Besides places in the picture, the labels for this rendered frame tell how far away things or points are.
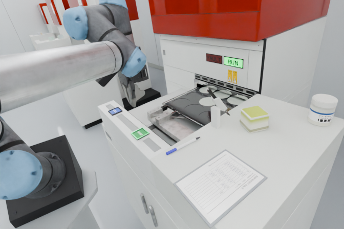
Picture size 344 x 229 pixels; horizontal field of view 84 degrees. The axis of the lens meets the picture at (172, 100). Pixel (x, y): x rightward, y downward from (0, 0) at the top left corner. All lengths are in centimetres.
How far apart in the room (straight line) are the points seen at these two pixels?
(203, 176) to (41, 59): 47
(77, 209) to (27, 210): 15
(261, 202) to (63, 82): 50
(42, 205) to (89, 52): 60
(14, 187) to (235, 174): 57
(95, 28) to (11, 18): 806
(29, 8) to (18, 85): 827
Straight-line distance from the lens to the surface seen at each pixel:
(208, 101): 108
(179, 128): 92
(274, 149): 70
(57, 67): 36
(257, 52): 97
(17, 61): 34
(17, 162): 64
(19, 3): 858
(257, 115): 73
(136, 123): 86
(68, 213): 84
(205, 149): 67
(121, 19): 61
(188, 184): 58
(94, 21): 54
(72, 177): 83
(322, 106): 81
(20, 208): 88
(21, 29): 857
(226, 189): 57
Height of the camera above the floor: 142
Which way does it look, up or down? 27 degrees down
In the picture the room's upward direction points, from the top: 8 degrees counter-clockwise
